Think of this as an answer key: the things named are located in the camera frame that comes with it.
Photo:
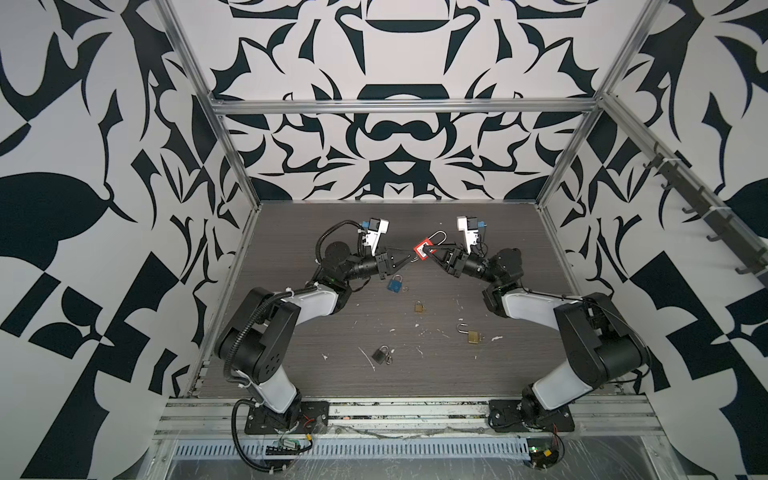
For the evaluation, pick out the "aluminium mounting rail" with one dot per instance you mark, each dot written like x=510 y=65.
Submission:
x=593 y=415

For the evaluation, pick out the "left green circuit board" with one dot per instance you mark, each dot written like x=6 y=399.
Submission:
x=290 y=447

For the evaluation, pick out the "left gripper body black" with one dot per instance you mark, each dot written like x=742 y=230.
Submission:
x=363 y=268

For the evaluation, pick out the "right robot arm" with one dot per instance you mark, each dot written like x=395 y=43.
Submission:
x=599 y=344

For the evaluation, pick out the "white slotted cable duct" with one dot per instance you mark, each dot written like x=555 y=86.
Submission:
x=378 y=449

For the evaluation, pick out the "large brass padlock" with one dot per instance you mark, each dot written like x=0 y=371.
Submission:
x=473 y=337

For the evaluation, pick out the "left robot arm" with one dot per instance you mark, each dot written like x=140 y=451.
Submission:
x=254 y=344

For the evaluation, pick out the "black padlock with keys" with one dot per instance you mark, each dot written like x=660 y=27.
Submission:
x=380 y=356

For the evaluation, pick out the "red padlock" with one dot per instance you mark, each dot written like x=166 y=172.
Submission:
x=421 y=249

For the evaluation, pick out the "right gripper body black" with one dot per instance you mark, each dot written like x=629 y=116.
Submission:
x=478 y=268

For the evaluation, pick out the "right green circuit board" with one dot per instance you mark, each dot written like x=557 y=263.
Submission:
x=543 y=455

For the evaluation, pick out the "green circuit board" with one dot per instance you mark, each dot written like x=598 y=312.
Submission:
x=543 y=455
x=290 y=447

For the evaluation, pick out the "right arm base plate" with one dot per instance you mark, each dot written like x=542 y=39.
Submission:
x=526 y=415

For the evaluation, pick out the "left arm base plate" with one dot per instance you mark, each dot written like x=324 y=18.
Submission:
x=299 y=418

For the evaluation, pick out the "blue padlock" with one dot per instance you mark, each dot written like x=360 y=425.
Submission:
x=395 y=283

